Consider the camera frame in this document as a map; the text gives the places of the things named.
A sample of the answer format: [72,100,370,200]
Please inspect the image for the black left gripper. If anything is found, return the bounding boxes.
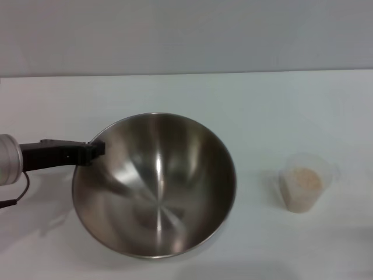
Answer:
[18,139,105,173]

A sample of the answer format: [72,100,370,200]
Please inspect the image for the stainless steel mixing bowl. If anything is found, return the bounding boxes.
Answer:
[71,112,237,260]

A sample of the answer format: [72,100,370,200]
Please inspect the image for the clear plastic measuring cup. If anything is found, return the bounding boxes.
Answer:
[278,153,342,214]

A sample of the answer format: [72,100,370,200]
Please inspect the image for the uncooked rice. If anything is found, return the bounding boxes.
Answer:
[281,167,323,211]

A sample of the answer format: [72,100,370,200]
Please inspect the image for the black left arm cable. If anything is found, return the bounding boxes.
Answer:
[0,171,30,209]

